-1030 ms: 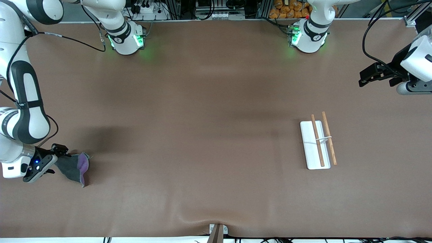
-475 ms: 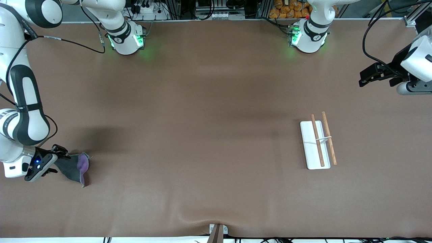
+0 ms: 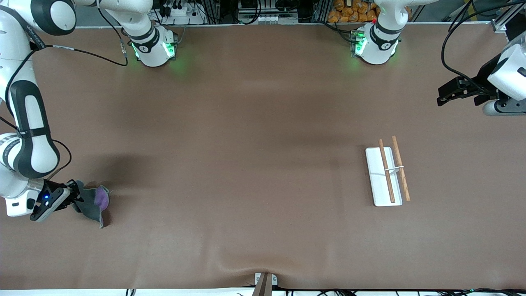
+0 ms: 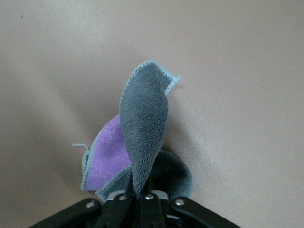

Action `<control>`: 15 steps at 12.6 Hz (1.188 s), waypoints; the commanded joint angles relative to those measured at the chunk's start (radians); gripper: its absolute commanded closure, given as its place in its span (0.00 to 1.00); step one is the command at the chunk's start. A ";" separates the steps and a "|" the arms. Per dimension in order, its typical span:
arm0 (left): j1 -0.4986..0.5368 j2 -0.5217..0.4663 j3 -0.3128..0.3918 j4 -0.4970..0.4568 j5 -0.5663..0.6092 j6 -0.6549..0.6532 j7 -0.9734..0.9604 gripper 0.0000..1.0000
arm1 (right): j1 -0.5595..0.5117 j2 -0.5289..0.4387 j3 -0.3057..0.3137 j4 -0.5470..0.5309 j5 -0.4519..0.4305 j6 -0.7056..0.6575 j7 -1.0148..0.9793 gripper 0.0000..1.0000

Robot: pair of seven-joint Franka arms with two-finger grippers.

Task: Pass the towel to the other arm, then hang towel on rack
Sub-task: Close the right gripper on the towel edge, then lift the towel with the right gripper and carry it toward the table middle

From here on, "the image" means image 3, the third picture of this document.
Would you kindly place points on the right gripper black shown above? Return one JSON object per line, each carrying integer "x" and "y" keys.
{"x": 70, "y": 193}

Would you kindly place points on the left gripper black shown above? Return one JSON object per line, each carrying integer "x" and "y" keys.
{"x": 484, "y": 79}

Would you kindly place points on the grey and purple towel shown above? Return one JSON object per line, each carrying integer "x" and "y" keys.
{"x": 88, "y": 205}

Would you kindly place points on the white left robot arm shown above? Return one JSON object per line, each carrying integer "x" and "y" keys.
{"x": 380, "y": 47}

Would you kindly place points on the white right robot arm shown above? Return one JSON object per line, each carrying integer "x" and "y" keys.
{"x": 154, "y": 51}

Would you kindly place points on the wooden rack rod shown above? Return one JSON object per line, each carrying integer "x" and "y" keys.
{"x": 403, "y": 181}
{"x": 386, "y": 170}

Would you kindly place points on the white rack base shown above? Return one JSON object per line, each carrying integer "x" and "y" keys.
{"x": 376, "y": 181}

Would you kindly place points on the orange packaged goods pile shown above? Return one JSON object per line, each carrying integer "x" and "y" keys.
{"x": 349, "y": 12}

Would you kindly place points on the brown table mat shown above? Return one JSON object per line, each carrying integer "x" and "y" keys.
{"x": 205, "y": 185}

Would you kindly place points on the white socket box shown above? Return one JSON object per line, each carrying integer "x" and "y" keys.
{"x": 267, "y": 19}

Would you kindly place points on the white power strip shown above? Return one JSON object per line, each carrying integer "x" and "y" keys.
{"x": 181, "y": 12}

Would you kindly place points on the aluminium frame profile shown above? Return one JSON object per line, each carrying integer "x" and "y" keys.
{"x": 503, "y": 20}

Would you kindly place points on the metal table clamp bracket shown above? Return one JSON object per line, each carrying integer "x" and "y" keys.
{"x": 265, "y": 285}

